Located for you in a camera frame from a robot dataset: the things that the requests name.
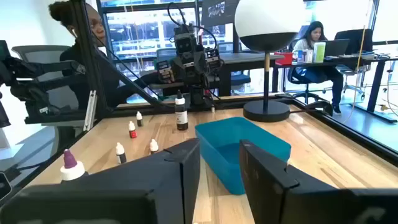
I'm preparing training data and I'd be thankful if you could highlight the dark wall screen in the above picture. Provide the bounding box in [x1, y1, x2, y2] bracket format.
[201, 0, 240, 28]

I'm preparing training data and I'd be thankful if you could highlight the dark laptop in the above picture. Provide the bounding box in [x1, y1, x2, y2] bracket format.
[323, 39, 351, 58]

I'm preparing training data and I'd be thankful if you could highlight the grey mesh office chair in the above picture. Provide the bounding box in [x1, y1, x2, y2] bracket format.
[11, 45, 80, 110]

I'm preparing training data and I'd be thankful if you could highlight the grey desk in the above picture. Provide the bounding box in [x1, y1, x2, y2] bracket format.
[141, 52, 284, 97]

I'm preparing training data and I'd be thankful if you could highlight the teal plastic bin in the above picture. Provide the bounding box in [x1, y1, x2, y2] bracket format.
[195, 116, 292, 196]

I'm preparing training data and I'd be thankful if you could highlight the large bottle purple cap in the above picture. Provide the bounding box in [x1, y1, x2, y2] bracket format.
[60, 149, 90, 183]

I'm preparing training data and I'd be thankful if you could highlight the white globe lamp black base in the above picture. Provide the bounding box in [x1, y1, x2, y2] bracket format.
[234, 0, 307, 123]

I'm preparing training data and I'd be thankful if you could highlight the black desk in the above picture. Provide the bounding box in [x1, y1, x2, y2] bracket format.
[273, 54, 398, 124]

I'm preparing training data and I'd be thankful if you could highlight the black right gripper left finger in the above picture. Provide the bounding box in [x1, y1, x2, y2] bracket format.
[0, 138, 201, 224]

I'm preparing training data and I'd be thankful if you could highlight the large bottle black tip cap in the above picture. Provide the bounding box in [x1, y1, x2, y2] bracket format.
[174, 89, 189, 131]

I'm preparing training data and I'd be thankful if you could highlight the blue office chair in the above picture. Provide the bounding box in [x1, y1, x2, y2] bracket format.
[229, 72, 251, 87]

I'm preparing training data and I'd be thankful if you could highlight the black office chair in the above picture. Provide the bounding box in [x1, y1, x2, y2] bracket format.
[287, 67, 332, 105]
[334, 29, 374, 94]

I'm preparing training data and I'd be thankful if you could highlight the yellow cable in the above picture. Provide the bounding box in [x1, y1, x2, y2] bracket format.
[341, 24, 368, 125]

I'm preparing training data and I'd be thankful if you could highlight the small red food coloring bottle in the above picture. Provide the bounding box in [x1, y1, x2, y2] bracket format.
[128, 120, 138, 139]

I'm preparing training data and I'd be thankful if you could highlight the white blue box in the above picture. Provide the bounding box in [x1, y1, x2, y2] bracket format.
[297, 49, 314, 64]

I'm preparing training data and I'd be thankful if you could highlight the white metal bracket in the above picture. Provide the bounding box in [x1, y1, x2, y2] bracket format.
[83, 90, 98, 132]

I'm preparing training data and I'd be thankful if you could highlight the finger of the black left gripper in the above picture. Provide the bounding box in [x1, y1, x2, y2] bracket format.
[156, 60, 175, 84]
[204, 47, 224, 75]

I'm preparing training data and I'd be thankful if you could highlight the green white box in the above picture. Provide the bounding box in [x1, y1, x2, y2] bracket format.
[312, 41, 326, 63]

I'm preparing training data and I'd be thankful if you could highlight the person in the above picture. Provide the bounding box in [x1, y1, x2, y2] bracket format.
[48, 0, 175, 110]
[292, 21, 345, 115]

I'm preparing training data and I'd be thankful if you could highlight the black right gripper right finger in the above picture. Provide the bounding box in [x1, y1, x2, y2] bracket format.
[238, 139, 398, 224]

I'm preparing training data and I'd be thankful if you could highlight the red box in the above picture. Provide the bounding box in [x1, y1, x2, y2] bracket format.
[274, 52, 294, 66]

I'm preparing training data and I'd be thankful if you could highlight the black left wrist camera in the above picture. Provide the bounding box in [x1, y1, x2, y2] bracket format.
[173, 24, 197, 58]

